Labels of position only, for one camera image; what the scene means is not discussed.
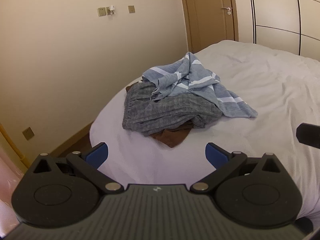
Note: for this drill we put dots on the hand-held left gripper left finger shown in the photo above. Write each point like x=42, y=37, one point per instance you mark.
x=96, y=155

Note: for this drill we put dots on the bronze wall socket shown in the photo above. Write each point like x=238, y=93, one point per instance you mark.
x=28, y=133
x=101, y=12
x=107, y=11

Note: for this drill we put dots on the yellow pipe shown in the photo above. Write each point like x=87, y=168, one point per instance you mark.
x=12, y=142

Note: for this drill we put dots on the brown wooden door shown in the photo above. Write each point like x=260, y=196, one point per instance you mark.
x=210, y=17

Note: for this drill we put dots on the blue white striped shirt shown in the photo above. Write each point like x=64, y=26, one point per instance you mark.
x=200, y=90

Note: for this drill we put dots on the grey pants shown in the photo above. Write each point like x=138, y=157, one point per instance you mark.
x=162, y=115

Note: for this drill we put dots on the pink curtain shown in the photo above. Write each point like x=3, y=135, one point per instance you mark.
x=7, y=180

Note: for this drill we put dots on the white bed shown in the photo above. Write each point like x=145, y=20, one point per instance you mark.
x=262, y=92

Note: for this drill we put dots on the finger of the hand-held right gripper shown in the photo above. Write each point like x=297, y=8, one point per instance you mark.
x=308, y=136

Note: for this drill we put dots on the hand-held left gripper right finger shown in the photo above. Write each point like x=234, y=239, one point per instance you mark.
x=216, y=155

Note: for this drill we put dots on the brown garment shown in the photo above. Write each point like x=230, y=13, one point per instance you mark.
x=172, y=136

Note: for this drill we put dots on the bronze wall switch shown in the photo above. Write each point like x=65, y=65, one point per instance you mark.
x=131, y=9

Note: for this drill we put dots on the white plug adapter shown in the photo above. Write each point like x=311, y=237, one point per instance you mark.
x=112, y=8

